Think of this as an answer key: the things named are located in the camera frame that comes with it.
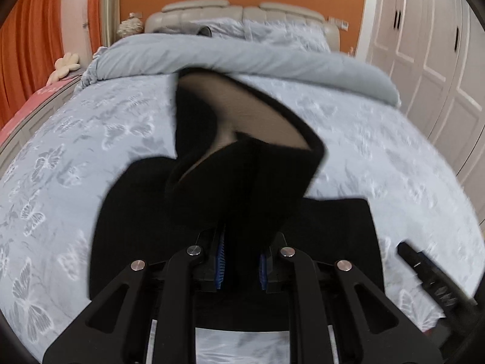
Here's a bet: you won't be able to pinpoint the black pants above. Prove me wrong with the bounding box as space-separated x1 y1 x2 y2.
89 68 384 331

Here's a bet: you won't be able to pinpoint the butterfly print bed sheet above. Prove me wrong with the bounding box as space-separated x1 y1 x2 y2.
1 76 484 359

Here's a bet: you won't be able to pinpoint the pink topped side cabinet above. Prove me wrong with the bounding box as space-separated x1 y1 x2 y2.
0 75 81 176

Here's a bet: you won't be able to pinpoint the white wardrobe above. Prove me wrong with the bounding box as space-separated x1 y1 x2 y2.
367 0 484 223

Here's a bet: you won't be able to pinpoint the flower shaped plush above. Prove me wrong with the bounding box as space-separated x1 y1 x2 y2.
46 53 81 86

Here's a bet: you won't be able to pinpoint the grey folded duvet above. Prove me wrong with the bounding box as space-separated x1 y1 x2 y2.
75 33 400 108

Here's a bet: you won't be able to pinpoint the butterfly print pillow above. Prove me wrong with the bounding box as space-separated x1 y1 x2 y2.
154 18 336 53

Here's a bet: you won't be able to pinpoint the orange curtain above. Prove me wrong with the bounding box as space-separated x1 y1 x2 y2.
0 0 102 125

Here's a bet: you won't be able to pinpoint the white bedside ornament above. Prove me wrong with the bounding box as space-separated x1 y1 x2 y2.
116 12 144 39

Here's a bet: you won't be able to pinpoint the beige padded headboard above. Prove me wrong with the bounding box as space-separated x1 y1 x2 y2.
145 0 340 52

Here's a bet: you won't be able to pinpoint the wall switch panel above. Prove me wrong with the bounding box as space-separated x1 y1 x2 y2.
328 16 349 31

